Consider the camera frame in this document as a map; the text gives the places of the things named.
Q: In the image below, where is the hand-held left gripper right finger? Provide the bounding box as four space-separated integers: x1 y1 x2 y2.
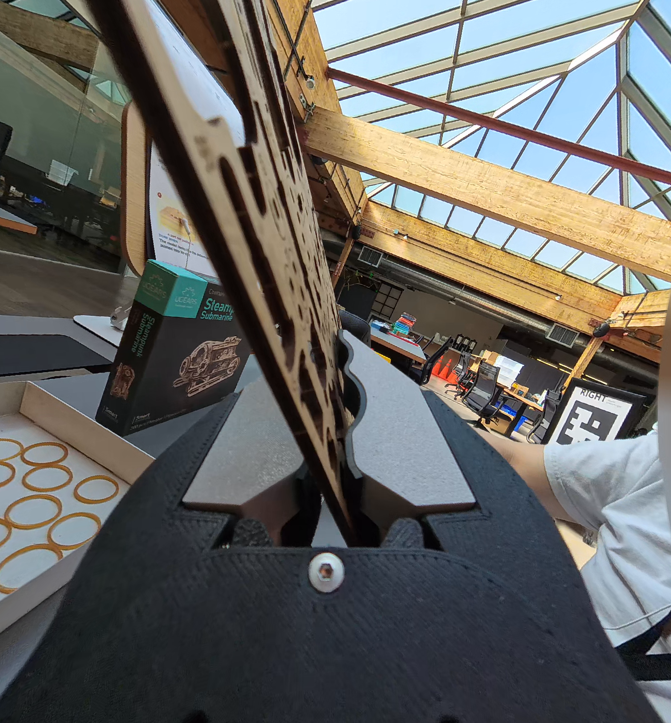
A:
337 330 477 527

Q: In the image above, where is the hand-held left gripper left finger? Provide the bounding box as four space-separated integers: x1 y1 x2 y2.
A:
182 376 309 544

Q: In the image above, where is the laser-cut wooden parts sheet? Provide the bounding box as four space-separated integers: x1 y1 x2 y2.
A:
87 0 361 548

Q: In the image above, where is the person's right forearm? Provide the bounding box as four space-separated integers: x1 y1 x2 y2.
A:
476 428 575 522

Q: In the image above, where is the black model kit box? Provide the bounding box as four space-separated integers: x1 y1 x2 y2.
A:
95 259 253 437

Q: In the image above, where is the black office chair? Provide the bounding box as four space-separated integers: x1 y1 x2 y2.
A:
462 361 504 431
424 336 456 386
529 390 563 445

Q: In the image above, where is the white office desk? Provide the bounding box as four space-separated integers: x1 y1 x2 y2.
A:
369 329 428 366

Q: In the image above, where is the white cardboard tray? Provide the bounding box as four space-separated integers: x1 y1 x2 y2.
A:
0 381 156 651

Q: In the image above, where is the group of tan rubber bands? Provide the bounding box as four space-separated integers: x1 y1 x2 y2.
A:
0 426 122 595

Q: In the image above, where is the black framed tag sign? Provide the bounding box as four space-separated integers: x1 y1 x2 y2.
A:
543 378 647 447

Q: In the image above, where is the black table mat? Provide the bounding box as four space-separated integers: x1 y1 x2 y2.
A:
0 333 117 380

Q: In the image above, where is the wooden framed display board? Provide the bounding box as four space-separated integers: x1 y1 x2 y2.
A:
73 102 229 349

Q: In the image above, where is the black shoulder strap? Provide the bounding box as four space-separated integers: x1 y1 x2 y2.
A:
615 603 671 682

